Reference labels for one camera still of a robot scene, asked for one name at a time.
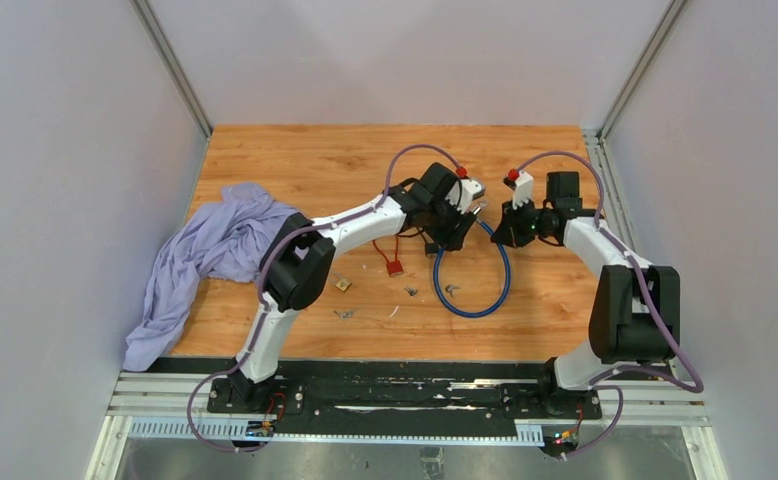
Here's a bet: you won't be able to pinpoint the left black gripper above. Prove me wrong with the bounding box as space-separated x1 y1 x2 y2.
425 194 477 253

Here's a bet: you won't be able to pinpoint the black cable lock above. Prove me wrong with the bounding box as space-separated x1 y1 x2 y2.
421 231 441 258

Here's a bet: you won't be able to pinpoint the blue cable lock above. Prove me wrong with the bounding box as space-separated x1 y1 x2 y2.
431 220 514 319

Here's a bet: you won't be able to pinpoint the red cable lock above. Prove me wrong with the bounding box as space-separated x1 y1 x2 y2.
371 236 404 278

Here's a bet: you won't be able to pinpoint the brass padlock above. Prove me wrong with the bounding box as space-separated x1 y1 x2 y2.
331 271 352 292

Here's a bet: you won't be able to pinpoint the brass padlock keys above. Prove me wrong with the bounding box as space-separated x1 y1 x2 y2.
333 308 357 320

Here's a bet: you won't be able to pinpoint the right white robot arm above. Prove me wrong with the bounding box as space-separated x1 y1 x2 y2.
490 169 680 417

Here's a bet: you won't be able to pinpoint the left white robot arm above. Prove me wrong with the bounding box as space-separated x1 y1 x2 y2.
226 163 485 413

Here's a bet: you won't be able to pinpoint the lavender cloth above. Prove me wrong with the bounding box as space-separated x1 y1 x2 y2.
122 182 298 372

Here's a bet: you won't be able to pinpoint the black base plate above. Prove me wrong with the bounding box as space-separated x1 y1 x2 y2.
206 360 601 438

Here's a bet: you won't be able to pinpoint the aluminium frame rails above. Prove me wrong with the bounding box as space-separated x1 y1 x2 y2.
87 373 728 479

